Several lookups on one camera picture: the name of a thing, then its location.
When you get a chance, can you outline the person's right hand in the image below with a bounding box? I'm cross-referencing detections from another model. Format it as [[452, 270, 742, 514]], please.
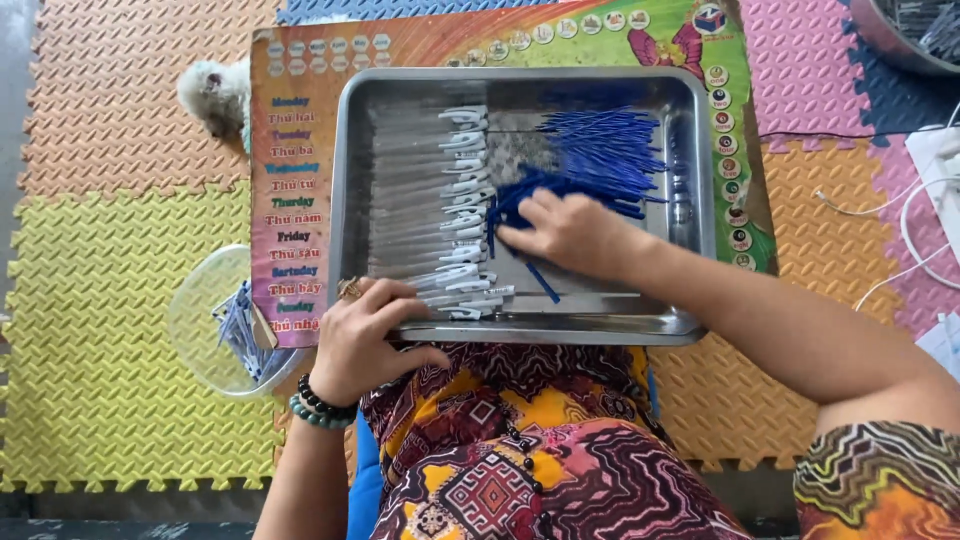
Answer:
[[495, 187, 648, 285]]

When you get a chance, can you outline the person's left hand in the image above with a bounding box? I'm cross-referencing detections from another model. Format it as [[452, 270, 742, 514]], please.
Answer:
[[309, 276, 453, 411]]

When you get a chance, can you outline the pile of blue pen refills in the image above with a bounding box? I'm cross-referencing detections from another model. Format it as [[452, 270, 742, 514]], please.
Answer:
[[486, 105, 670, 260]]

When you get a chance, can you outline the rectangular metal tray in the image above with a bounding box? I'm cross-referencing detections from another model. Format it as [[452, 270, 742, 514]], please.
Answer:
[[327, 66, 719, 348]]

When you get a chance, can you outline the single blue refill stick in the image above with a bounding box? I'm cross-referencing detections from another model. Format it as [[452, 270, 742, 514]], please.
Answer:
[[525, 258, 562, 306]]

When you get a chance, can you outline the row of clear pen barrels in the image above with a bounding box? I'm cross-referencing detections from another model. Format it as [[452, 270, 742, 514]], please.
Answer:
[[367, 105, 519, 322]]

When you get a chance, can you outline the person's patterned dress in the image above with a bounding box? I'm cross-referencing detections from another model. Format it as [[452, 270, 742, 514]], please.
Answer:
[[360, 341, 960, 540]]

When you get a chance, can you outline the colourful printed children's table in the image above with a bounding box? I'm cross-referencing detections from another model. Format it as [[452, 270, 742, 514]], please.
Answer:
[[249, 0, 780, 351]]

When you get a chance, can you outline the orange foam mat tile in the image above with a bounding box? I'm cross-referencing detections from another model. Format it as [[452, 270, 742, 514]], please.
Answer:
[[646, 137, 905, 474], [18, 0, 285, 202]]

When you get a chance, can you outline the light blue foam mat tile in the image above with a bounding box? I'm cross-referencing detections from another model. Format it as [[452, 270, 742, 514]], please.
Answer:
[[276, 0, 571, 27]]

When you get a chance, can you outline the blue seat cushion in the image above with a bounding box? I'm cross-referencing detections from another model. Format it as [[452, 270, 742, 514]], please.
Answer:
[[346, 408, 388, 540]]

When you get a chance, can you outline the heap of finished pens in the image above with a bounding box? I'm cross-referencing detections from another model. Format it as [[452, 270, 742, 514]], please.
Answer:
[[212, 281, 280, 384]]

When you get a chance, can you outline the pink foam mat tile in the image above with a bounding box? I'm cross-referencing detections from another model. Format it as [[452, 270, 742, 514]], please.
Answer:
[[738, 0, 877, 142], [868, 133, 960, 340]]

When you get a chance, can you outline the white fluffy dog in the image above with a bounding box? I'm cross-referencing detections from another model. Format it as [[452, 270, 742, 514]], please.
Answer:
[[176, 58, 253, 155]]

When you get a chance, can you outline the clear plastic bowl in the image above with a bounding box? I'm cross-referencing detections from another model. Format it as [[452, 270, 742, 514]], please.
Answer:
[[166, 243, 303, 399]]

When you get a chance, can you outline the dark blue foam mat tile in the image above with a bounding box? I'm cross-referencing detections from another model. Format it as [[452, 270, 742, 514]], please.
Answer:
[[838, 15, 960, 149]]

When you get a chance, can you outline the round metal bowl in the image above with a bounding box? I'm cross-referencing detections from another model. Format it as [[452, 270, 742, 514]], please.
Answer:
[[847, 0, 960, 78]]

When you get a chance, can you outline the heap of grey pen parts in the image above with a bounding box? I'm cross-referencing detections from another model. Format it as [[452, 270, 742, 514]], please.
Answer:
[[876, 0, 960, 63]]

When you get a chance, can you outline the yellow foam mat tile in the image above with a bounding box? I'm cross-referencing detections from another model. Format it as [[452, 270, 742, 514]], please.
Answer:
[[0, 180, 290, 495]]

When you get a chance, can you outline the black bead necklace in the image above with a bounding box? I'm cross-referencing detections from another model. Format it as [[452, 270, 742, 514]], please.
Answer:
[[497, 405, 558, 540]]

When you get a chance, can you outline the black bead bracelet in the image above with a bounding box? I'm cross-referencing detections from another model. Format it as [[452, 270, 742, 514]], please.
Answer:
[[297, 372, 360, 423]]

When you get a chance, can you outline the green bead bracelet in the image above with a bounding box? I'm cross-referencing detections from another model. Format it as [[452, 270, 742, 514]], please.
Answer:
[[289, 393, 354, 432]]

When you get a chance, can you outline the white cable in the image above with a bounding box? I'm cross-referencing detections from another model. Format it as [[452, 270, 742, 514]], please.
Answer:
[[815, 101, 960, 220], [853, 176, 960, 313]]

